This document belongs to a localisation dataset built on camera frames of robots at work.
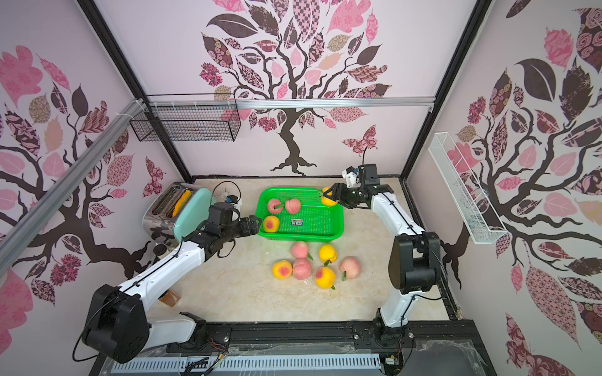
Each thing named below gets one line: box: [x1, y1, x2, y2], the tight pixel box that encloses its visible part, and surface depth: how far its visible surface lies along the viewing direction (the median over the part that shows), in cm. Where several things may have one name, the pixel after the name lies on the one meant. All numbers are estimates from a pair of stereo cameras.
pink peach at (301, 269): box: [292, 257, 312, 281], surface depth 85 cm
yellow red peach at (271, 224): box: [262, 215, 280, 234], surface depth 97 cm
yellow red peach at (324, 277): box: [315, 266, 337, 290], surface depth 83 cm
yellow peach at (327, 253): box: [318, 243, 338, 266], surface depth 90 cm
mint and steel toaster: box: [142, 180, 216, 246], surface depth 90 cm
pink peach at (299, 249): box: [290, 240, 309, 259], surface depth 91 cm
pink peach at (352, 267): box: [340, 256, 362, 280], surface depth 85 cm
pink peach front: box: [267, 198, 284, 215], surface depth 105 cm
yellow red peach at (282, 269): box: [272, 259, 293, 280], surface depth 85 cm
